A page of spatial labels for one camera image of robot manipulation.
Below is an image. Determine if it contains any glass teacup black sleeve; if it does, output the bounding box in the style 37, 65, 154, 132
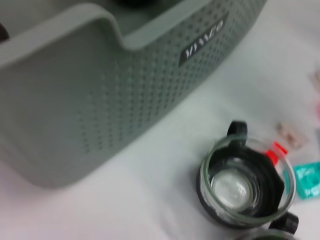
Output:
196, 120, 297, 230
239, 212, 301, 240

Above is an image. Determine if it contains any grey-green perforated storage bin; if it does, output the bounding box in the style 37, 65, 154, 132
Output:
0, 0, 270, 188

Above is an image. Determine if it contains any small red square block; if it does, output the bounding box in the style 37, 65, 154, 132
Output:
264, 141, 289, 166

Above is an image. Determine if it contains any clear white plastic block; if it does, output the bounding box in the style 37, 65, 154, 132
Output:
276, 121, 311, 151

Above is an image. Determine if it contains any teal square flat block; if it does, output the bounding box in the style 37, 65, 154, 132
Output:
292, 161, 320, 201

